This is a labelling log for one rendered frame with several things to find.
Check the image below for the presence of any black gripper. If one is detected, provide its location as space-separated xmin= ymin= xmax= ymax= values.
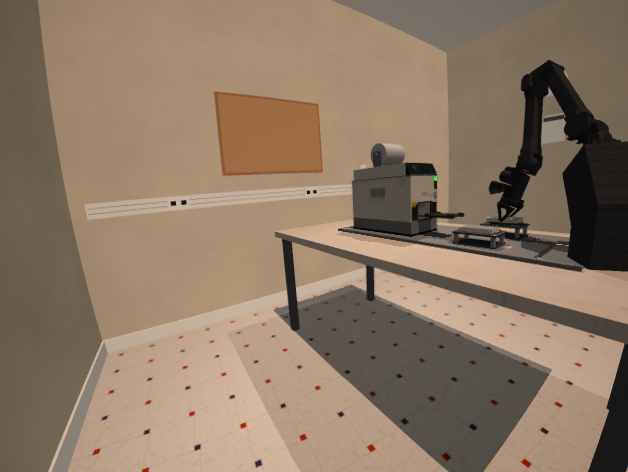
xmin=497 ymin=185 xmax=525 ymax=222

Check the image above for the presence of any beige cylinder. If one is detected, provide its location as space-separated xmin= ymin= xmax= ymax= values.
xmin=371 ymin=143 xmax=405 ymax=166

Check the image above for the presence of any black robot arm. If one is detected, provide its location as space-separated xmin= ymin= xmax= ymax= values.
xmin=489 ymin=60 xmax=621 ymax=199

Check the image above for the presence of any white multiwell plate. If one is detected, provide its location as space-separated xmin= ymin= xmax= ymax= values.
xmin=486 ymin=216 xmax=524 ymax=224
xmin=458 ymin=227 xmax=500 ymax=234

